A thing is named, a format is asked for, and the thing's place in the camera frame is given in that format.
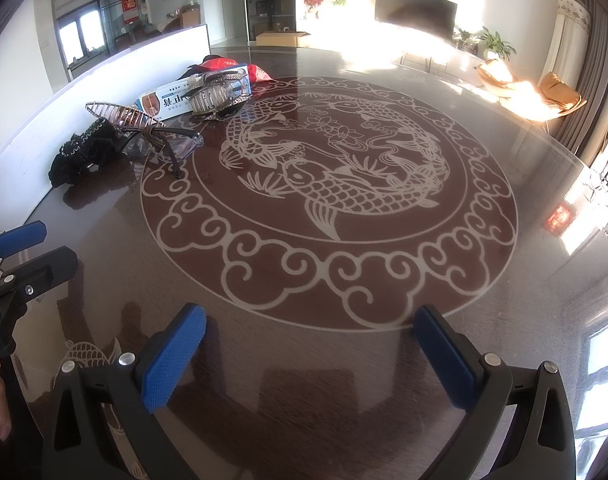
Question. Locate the brown patterned glass desktop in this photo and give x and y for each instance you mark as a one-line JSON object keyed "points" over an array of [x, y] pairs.
{"points": [[294, 385]]}

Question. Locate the orange lounge chair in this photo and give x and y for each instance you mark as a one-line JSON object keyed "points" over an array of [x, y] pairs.
{"points": [[559, 95], [499, 77]]}

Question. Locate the black television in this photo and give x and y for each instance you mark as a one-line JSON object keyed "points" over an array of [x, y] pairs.
{"points": [[414, 10]]}

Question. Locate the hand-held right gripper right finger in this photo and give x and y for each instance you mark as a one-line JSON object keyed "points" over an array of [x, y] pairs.
{"points": [[444, 360]]}

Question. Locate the red plastic bag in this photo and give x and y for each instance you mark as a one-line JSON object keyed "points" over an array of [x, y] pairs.
{"points": [[259, 74]]}

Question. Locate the dark glass display cabinet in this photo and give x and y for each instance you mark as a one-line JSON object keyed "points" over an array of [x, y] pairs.
{"points": [[269, 0]]}

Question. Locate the large potted green plant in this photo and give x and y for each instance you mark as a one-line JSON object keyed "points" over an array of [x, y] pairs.
{"points": [[496, 42]]}

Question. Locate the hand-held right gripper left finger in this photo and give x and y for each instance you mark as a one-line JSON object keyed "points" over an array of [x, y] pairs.
{"points": [[173, 360]]}

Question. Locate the white covered standing air conditioner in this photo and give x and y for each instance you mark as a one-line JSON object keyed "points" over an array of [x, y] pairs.
{"points": [[566, 40]]}

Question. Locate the grey curtain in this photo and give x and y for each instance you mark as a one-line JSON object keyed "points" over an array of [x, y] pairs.
{"points": [[594, 60]]}

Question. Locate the gold fishbone hair clip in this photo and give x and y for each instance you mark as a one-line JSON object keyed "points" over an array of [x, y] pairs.
{"points": [[123, 112]]}

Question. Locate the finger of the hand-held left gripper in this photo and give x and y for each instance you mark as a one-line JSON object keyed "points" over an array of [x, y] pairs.
{"points": [[43, 267], [18, 237]]}

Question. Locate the clear glass cups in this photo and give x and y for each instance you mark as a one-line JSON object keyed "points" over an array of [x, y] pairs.
{"points": [[604, 200]]}

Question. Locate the blue and white medicine box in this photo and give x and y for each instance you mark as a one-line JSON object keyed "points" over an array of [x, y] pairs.
{"points": [[163, 100]]}

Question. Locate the black cloth hat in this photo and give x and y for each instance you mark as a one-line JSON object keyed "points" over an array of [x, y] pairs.
{"points": [[191, 74]]}

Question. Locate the clear glasses with dark temples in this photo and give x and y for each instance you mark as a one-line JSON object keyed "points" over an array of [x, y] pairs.
{"points": [[183, 147]]}

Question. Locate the rhinestone claw hair clip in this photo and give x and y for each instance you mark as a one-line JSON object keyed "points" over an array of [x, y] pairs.
{"points": [[211, 97]]}

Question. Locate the black scrunchie with white stitching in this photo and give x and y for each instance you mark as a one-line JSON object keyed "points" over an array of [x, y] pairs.
{"points": [[78, 160]]}

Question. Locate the white television cabinet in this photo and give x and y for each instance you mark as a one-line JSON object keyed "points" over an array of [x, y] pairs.
{"points": [[464, 62]]}

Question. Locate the brown cardboard box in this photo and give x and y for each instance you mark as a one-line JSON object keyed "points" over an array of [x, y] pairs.
{"points": [[281, 39]]}

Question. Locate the red door poster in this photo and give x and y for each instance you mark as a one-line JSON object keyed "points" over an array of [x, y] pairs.
{"points": [[130, 9]]}

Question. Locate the small potted plant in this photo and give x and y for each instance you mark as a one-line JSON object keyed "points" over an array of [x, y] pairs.
{"points": [[464, 39]]}

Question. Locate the red flower bouquet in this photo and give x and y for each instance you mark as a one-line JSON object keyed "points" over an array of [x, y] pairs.
{"points": [[314, 2]]}

